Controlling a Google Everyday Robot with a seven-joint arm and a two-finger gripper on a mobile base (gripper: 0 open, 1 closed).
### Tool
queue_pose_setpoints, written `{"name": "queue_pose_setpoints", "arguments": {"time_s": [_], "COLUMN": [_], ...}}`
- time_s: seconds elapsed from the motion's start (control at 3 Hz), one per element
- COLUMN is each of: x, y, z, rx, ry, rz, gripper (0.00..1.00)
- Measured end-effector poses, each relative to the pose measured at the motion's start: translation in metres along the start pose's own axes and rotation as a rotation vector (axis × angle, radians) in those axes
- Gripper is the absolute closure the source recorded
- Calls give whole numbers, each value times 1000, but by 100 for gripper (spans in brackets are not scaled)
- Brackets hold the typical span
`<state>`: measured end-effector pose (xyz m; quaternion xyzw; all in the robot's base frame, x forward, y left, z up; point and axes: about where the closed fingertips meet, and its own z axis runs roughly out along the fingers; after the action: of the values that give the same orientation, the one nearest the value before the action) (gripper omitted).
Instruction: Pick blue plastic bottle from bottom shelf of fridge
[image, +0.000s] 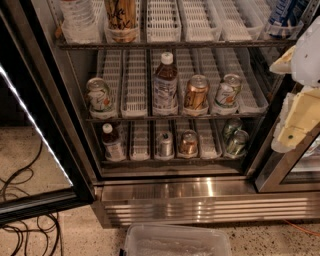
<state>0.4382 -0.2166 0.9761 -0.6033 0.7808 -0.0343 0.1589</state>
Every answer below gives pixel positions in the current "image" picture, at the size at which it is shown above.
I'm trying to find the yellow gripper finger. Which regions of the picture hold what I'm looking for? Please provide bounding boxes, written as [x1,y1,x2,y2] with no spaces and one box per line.
[269,46,296,74]
[271,86,320,153]

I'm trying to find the brown tea bottle bottom shelf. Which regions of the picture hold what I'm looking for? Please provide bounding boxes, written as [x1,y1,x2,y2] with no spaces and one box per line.
[102,123,126,162]

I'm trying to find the brown tea bottle shelf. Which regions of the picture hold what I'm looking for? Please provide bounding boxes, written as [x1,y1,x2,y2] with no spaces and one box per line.
[102,123,126,162]
[153,52,178,116]

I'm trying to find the blue white can top shelf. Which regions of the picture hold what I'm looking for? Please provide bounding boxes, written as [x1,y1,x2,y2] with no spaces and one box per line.
[268,0,310,27]

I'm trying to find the green can rear bottom shelf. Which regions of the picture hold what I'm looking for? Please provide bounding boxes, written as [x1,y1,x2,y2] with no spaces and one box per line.
[222,118,243,142]

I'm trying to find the green can shelf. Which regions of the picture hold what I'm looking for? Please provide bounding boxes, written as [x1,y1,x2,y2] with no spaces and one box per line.
[222,118,243,142]
[226,130,249,157]

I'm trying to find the green can front bottom shelf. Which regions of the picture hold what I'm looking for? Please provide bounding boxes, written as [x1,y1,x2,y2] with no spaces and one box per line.
[226,130,249,157]

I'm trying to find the gold can middle shelf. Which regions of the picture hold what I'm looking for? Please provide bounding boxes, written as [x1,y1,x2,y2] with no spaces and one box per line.
[184,75,209,110]

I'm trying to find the copper can bottom shelf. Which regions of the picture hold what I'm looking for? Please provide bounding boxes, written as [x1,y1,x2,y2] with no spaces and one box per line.
[179,130,198,157]

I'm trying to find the brown tea bottle middle shelf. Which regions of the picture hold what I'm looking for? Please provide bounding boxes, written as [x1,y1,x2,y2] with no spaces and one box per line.
[153,52,178,116]

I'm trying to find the silver can bottom shelf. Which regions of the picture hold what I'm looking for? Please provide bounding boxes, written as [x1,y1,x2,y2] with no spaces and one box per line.
[158,131,173,157]

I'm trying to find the gold tall can top shelf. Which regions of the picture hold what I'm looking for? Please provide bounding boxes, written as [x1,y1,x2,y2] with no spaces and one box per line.
[104,0,137,43]

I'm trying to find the stainless fridge base grille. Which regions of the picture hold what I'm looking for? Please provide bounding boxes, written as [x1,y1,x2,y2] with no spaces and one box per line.
[92,178,320,228]

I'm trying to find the clear water bottle top shelf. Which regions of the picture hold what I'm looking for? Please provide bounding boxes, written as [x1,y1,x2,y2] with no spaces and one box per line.
[59,0,100,44]

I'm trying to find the black fridge door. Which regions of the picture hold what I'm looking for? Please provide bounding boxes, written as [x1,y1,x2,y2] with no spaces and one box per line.
[0,0,95,225]

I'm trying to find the white green can right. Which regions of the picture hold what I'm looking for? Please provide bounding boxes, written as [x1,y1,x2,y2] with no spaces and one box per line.
[215,73,242,108]

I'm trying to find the white green can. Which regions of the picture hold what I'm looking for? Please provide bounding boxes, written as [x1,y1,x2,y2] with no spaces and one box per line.
[215,73,242,108]
[87,77,113,112]

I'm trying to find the white green can left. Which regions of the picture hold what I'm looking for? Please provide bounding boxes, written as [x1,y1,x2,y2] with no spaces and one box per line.
[87,77,113,112]

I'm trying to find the clear plastic bin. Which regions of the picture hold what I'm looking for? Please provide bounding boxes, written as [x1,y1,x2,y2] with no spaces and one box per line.
[119,223,232,256]

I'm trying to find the middle wire shelf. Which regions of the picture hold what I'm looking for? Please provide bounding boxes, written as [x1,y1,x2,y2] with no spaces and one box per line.
[86,113,265,123]

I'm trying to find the wire shelf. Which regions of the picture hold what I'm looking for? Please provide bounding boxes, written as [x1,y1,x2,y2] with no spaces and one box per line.
[57,39,296,50]
[86,113,265,123]

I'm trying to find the orange cable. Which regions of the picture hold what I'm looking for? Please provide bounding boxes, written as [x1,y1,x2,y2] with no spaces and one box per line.
[283,219,320,238]

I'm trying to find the top wire shelf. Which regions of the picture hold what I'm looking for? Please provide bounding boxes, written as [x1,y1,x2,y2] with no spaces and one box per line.
[57,39,296,50]

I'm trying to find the black floor cables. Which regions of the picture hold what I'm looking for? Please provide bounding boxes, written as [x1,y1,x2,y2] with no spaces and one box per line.
[0,139,64,256]

